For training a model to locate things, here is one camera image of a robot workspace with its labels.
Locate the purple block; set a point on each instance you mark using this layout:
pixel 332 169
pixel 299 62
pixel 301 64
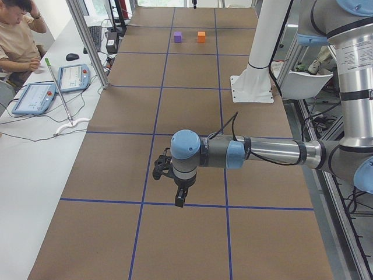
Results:
pixel 177 36

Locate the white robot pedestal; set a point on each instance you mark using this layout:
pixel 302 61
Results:
pixel 253 85

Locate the blue teach pendant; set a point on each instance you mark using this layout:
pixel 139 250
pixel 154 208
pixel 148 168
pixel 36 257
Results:
pixel 35 99
pixel 73 78

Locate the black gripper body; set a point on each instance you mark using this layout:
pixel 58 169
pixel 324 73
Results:
pixel 182 184

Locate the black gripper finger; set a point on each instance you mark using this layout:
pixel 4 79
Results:
pixel 180 197

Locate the far blue teach pendant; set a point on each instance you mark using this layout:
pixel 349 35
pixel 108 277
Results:
pixel 73 78

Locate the metal reacher stick green handle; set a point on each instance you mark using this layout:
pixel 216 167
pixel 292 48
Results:
pixel 72 123

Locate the white plastic chair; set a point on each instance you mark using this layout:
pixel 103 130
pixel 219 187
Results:
pixel 302 85

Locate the black computer mouse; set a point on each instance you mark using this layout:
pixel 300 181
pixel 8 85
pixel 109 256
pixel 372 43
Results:
pixel 72 57

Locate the seated person beige shirt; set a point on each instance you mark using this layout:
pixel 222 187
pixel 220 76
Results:
pixel 20 54

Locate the aluminium frame post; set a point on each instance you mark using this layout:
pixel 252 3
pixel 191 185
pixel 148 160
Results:
pixel 80 23

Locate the near blue teach pendant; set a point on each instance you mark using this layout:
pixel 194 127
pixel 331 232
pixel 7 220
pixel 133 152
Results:
pixel 35 99

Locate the aluminium frame rail right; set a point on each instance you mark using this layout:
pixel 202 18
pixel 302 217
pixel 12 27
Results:
pixel 349 214

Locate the black power adapter box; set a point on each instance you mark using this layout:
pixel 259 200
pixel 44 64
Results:
pixel 112 43

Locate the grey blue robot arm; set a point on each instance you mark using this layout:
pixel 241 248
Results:
pixel 347 25

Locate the black keyboard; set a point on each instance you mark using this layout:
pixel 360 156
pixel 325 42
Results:
pixel 95 32

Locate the orange block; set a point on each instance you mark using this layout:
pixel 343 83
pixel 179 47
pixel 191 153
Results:
pixel 201 37

